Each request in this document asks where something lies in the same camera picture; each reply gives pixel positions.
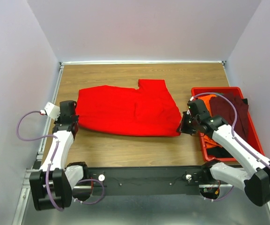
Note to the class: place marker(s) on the maroon t shirt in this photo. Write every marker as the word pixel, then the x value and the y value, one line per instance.
pixel 219 106

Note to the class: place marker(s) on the aluminium frame rail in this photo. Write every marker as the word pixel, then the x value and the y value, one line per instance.
pixel 26 191

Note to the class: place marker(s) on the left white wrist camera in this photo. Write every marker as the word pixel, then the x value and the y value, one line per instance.
pixel 51 110

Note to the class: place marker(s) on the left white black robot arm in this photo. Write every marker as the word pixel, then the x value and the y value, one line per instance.
pixel 52 185

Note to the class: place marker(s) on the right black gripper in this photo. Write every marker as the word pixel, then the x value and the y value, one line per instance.
pixel 182 128

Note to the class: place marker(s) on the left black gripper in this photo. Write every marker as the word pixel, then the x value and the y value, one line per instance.
pixel 58 121

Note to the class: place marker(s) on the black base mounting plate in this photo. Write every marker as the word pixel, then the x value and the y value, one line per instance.
pixel 154 180

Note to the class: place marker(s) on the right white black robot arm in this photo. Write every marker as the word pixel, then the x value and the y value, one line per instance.
pixel 253 179

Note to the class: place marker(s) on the orange t shirt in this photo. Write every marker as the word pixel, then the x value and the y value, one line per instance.
pixel 209 143

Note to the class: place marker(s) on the red t shirt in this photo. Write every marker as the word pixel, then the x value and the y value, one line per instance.
pixel 148 110

